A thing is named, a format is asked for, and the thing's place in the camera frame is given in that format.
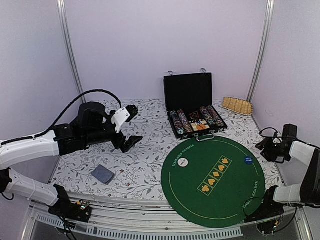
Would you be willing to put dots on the right aluminium frame post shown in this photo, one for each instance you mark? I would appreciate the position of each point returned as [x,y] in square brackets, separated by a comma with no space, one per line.
[262,48]

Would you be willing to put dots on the left aluminium frame post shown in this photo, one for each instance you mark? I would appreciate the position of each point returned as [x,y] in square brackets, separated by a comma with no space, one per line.
[61,7]

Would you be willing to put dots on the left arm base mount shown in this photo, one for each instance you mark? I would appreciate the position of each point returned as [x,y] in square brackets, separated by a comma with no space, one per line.
[64,208]

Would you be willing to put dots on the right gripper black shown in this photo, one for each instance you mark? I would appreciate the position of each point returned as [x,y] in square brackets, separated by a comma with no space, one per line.
[265,144]

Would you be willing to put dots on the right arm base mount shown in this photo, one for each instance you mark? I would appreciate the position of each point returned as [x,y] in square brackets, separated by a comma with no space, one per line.
[267,208]

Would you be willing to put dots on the black poker chip case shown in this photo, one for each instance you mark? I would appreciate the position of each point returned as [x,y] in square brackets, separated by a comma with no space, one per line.
[189,92]

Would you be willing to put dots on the blue small blind button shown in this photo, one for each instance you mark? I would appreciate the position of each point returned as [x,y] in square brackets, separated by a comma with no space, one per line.
[249,160]

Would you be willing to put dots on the playing card deck box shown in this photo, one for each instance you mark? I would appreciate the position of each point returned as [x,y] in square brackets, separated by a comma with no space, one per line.
[194,124]

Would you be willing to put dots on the blue grey folded cloth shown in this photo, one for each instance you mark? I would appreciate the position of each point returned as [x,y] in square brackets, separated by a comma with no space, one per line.
[102,174]

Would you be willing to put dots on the green round poker mat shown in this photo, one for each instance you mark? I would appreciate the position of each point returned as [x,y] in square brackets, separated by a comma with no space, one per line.
[212,189]

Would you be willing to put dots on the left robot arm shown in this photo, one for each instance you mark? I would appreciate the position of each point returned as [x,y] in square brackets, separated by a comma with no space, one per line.
[91,126]

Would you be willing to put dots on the poker chip row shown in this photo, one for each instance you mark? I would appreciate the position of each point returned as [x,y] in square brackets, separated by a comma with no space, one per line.
[215,116]
[177,123]
[207,116]
[185,123]

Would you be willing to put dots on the woven bamboo tray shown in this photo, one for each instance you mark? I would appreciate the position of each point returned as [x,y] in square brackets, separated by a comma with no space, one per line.
[239,106]

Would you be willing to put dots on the white dealer button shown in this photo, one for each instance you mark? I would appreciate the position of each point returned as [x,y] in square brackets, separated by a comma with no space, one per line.
[183,162]

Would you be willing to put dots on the poker chip row far right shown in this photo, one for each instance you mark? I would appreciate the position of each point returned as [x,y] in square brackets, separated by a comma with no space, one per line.
[215,116]

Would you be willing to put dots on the poker chip row far left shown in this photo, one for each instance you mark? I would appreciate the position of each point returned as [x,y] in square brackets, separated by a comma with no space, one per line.
[177,123]

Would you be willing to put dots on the triangular all in card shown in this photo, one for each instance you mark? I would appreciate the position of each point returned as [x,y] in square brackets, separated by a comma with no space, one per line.
[194,116]

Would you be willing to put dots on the orange big blind button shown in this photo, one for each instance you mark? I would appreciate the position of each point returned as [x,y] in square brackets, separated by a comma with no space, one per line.
[200,127]

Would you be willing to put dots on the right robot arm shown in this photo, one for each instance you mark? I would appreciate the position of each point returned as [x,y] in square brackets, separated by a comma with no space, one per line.
[138,172]

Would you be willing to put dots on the aluminium frame post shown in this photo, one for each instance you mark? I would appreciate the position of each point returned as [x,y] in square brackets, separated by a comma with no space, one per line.
[61,7]
[262,48]

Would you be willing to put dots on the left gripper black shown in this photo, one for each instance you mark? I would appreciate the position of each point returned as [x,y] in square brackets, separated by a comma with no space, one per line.
[119,144]

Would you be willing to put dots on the front aluminium rail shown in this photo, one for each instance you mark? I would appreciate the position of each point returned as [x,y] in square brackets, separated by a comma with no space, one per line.
[130,219]

